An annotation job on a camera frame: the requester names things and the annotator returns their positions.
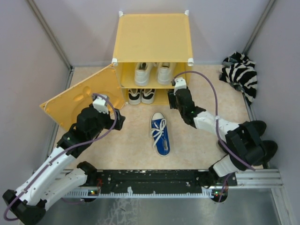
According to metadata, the black sneaker lower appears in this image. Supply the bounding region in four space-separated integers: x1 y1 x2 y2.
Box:
256 140 278 166

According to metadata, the black sneaker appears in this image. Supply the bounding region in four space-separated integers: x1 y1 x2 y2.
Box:
246 120 267 137
256 140 278 166

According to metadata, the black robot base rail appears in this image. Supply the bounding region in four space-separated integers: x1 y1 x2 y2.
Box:
65 170 237 202

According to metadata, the black sneaker upper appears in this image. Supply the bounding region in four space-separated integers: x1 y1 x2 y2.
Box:
246 120 267 137

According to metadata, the black white canvas shoe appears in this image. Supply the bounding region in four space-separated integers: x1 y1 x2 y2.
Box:
128 89 141 105
141 89 155 105

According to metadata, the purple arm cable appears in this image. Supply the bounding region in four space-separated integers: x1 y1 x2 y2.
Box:
3 93 118 221
171 70 256 203

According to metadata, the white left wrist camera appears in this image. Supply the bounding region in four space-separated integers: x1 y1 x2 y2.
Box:
92 94 109 114

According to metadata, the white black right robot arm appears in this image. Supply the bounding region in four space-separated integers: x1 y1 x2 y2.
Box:
168 88 277 186

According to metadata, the black white striped cloth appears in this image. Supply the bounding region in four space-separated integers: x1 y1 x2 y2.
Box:
219 52 258 105

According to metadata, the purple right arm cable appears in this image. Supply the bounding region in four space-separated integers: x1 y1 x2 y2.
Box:
171 70 256 203

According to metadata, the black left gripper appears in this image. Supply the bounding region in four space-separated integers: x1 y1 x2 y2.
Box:
88 107 125 141

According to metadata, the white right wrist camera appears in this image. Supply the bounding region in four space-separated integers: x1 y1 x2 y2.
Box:
172 77 187 90

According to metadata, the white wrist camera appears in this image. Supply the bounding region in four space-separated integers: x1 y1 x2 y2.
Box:
172 77 187 90
92 94 109 114

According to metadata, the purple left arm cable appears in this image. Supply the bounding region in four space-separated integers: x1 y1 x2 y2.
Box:
3 93 118 221

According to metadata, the blue canvas shoe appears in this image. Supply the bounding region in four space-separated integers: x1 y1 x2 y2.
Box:
150 112 170 157

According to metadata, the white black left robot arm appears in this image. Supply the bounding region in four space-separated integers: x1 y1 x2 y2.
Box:
2 106 126 225

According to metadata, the yellow cabinet door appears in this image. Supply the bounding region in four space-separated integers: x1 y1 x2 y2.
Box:
40 64 125 131

